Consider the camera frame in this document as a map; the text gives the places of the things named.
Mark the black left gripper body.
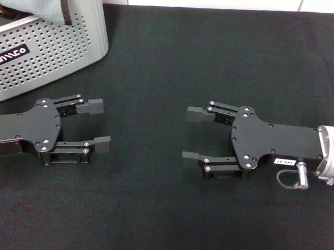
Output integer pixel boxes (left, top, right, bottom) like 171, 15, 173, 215
0, 96, 65, 168

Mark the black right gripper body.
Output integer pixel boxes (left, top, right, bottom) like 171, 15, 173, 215
228, 105, 328, 184

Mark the yellow and grey towel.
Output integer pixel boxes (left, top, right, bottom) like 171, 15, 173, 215
0, 0, 75, 26

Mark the black tablecloth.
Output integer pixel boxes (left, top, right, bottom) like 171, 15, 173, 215
0, 0, 334, 250

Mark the grey perforated metal storage box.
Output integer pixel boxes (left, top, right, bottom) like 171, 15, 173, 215
0, 0, 111, 111

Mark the right gripper cable with plug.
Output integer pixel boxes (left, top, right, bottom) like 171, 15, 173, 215
276, 159, 312, 190

